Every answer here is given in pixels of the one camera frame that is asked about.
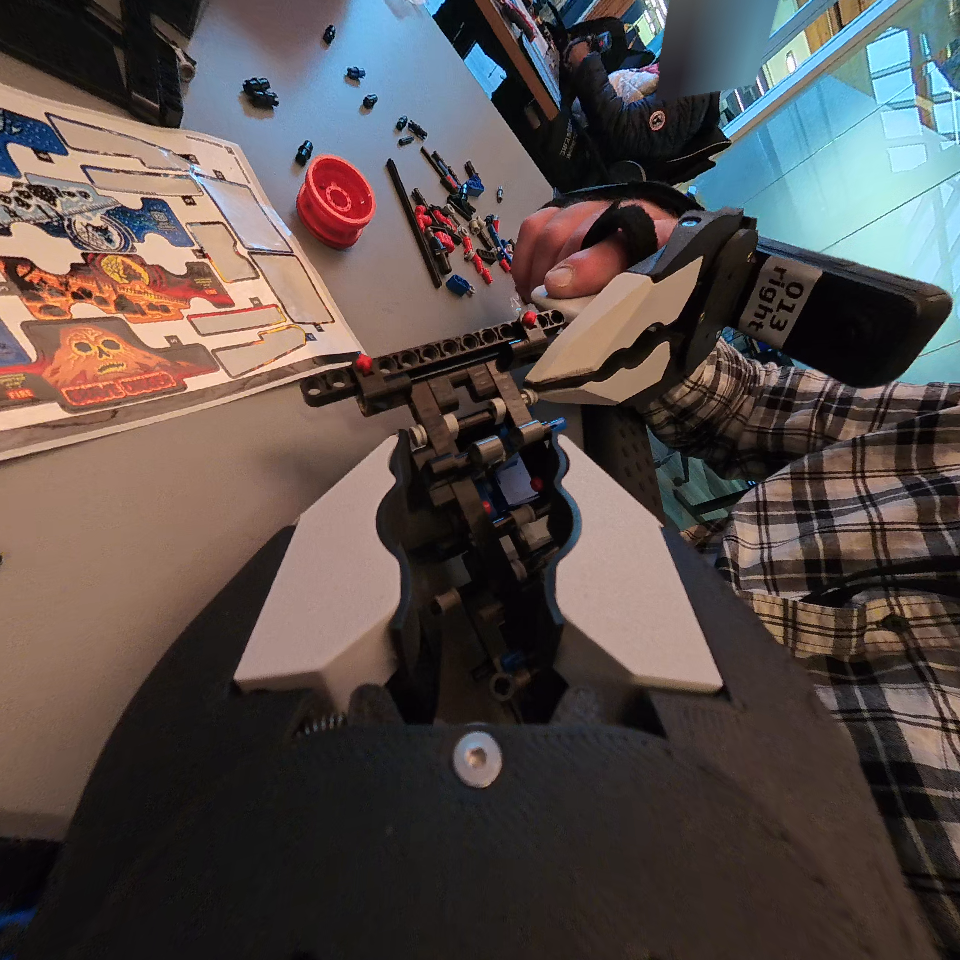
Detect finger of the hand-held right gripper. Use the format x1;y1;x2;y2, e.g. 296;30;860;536
541;343;674;408
523;256;708;390

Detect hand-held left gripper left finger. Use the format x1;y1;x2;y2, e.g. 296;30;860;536
232;435;415;712

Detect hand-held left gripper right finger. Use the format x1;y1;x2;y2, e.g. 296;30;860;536
553;435;726;693

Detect black toy vehicle chassis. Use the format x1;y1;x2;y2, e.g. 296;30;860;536
300;307;571;721

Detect person's right forearm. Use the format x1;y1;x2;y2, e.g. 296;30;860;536
643;341;960;481

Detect grey desk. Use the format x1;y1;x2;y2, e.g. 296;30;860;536
0;0;594;841

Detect person's right hand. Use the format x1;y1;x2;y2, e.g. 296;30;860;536
513;196;655;303

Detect long black axle rod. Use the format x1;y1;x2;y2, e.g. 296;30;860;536
386;159;445;290

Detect person in plaid shirt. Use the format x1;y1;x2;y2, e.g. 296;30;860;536
701;450;960;946

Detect wooden work table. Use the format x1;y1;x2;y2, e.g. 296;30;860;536
431;0;564;121

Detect red toy wheel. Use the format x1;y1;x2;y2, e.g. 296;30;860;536
296;155;376;251

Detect scattered black connector pins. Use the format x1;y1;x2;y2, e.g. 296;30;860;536
292;24;430;168

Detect colourful sticker sheet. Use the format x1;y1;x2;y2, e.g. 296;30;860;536
0;82;365;462

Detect black toy set box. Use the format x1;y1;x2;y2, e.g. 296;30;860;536
0;0;207;114

